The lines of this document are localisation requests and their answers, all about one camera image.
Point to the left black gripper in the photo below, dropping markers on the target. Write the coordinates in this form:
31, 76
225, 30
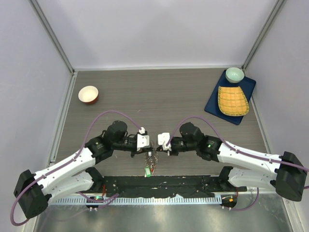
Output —
142, 151

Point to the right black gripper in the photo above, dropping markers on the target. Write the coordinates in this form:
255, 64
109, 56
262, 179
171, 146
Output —
172, 152

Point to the large silver keyring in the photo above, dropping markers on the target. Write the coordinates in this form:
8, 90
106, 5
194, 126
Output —
151, 158

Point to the green key tag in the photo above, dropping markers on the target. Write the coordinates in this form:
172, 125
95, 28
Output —
147, 172

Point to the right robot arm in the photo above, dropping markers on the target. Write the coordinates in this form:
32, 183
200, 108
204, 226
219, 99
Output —
247, 168

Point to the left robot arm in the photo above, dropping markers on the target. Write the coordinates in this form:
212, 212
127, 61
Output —
35, 191

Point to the red bowl white inside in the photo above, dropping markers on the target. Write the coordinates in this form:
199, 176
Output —
88, 95

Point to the yellow woven bamboo plate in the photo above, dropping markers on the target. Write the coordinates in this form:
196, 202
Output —
232, 101

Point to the light green bowl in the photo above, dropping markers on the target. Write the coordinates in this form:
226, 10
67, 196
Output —
234, 75

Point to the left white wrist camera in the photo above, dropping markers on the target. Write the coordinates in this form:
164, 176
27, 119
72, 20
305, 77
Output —
143, 139

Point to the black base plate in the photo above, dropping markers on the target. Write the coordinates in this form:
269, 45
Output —
187, 186

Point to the white slotted cable duct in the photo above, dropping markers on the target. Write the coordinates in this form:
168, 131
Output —
177, 200

